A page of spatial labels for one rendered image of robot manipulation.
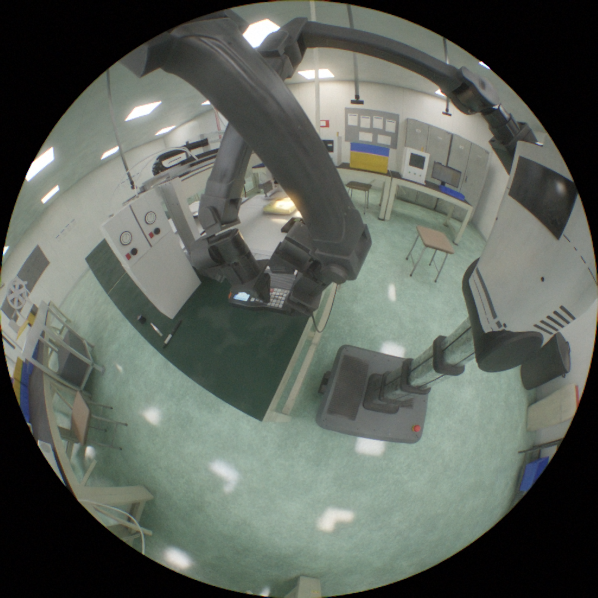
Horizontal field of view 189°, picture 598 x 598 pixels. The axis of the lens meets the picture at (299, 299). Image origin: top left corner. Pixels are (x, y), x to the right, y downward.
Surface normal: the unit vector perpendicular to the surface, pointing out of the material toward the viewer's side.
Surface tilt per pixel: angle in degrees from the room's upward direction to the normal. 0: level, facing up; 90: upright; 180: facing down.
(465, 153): 90
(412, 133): 90
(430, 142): 90
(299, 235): 35
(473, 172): 90
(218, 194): 72
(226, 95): 111
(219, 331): 0
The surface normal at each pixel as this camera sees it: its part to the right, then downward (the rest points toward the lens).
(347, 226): 0.72, 0.29
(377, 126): -0.37, 0.74
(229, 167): -0.07, 0.46
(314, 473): -0.06, -0.62
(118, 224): 0.93, 0.25
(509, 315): -0.96, 0.27
